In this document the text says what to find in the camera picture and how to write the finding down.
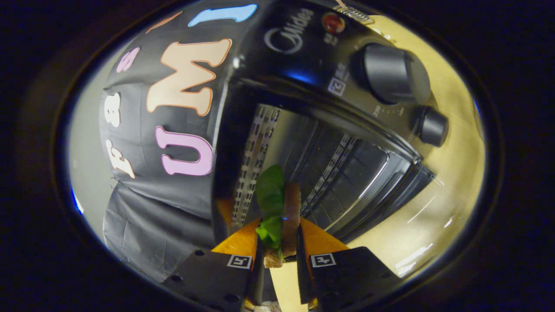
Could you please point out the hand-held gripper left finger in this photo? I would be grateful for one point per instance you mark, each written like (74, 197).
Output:
(259, 281)

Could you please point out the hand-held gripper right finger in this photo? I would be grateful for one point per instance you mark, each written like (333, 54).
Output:
(302, 281)

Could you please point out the white bread lettuce sandwich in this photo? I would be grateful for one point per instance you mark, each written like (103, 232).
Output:
(271, 195)

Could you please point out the black toaster oven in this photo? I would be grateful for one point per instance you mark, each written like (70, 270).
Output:
(303, 69)

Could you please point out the black backdrop cloth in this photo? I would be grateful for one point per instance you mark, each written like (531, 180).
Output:
(134, 216)

